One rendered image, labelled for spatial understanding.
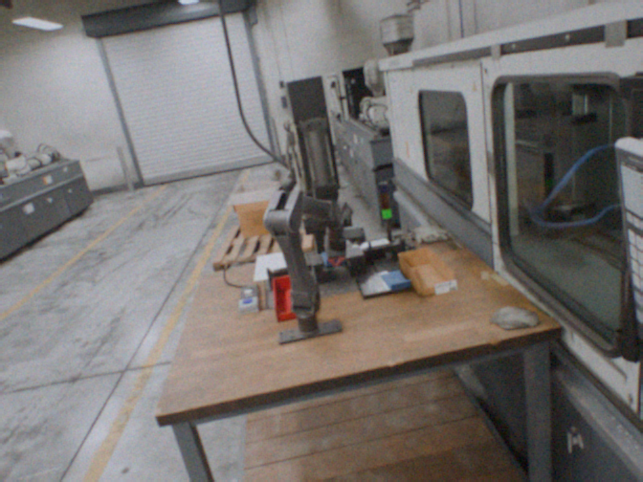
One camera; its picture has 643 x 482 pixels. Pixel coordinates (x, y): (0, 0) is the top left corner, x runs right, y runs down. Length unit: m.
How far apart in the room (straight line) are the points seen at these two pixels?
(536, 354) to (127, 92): 10.62
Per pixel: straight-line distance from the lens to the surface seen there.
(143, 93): 11.33
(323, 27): 10.98
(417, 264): 1.84
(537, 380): 1.55
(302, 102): 1.77
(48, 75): 12.08
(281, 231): 1.37
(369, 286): 1.69
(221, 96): 10.97
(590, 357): 1.41
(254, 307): 1.72
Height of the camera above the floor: 1.64
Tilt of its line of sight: 19 degrees down
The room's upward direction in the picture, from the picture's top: 11 degrees counter-clockwise
